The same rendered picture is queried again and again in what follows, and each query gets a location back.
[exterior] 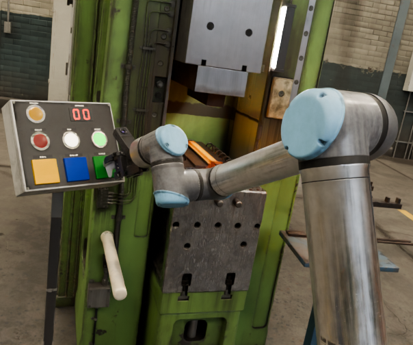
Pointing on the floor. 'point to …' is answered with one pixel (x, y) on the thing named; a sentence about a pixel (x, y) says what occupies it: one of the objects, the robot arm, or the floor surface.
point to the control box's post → (52, 265)
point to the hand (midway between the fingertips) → (107, 163)
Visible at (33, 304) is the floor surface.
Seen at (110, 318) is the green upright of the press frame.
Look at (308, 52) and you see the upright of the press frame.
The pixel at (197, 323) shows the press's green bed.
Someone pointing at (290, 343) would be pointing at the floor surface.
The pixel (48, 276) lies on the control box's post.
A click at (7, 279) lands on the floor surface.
